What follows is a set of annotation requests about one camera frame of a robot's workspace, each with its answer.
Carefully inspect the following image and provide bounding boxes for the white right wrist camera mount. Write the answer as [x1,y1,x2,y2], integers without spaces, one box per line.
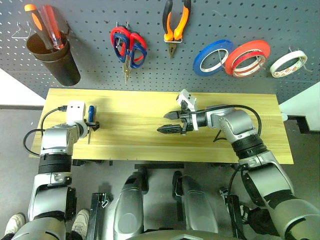
[175,88,199,114]

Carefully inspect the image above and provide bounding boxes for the metal wire pegboard hook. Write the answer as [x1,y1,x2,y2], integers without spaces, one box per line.
[288,46,314,74]
[216,49,226,70]
[10,20,34,40]

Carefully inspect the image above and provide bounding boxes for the black metal stand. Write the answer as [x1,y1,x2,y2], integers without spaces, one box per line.
[85,192,113,240]
[219,186,249,240]

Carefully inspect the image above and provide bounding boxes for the small red tape roll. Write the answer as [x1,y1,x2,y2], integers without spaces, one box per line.
[232,51,267,77]

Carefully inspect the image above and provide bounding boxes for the white sneaker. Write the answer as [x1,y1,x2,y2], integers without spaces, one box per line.
[4,212,27,236]
[71,209,91,237]

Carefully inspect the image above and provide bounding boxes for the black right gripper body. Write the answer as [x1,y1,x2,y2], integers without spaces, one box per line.
[178,111,196,136]

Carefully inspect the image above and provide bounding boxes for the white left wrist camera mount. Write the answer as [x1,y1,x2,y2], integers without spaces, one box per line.
[65,99,88,126]

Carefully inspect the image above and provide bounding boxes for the grey pegboard with tools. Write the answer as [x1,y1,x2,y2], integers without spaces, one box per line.
[0,0,320,105]

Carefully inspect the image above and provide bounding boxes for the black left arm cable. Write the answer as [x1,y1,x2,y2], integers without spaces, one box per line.
[22,105,69,158]

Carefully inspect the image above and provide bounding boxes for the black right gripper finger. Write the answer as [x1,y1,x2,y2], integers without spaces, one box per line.
[156,124,185,135]
[163,110,186,121]

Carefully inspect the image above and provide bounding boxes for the red handled screwdriver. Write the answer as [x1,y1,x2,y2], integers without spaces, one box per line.
[39,4,65,51]

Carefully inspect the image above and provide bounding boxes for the white tape roll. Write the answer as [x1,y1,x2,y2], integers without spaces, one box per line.
[269,49,308,79]

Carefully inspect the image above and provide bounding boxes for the red handled scissors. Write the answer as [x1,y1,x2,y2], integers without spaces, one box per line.
[109,25,148,85]

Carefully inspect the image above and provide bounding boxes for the large red tape roll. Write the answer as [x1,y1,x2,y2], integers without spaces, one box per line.
[224,39,272,79]

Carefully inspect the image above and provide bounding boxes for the black plastic cup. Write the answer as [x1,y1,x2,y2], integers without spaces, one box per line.
[25,31,82,87]

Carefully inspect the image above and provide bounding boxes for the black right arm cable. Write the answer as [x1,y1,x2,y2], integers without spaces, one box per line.
[205,104,263,144]

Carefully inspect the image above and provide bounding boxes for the blue tape roll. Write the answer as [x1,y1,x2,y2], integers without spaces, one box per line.
[192,39,236,77]

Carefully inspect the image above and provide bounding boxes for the blue handled screwdriver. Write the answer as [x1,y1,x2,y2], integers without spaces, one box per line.
[86,104,98,146]

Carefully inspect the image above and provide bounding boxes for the orange black needle-nose pliers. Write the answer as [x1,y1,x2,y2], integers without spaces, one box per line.
[162,0,192,60]

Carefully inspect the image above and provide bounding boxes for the silver rounded robot leg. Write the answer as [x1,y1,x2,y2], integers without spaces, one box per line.
[113,166,149,240]
[172,170,220,234]

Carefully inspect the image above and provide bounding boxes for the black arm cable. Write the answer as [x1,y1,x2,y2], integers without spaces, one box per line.
[22,105,69,158]
[205,104,263,144]

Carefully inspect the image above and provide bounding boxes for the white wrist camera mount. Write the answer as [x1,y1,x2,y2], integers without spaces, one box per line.
[65,99,88,126]
[175,88,199,114]

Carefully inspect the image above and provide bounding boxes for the blue handled scissors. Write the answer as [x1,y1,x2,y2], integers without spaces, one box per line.
[112,33,148,84]

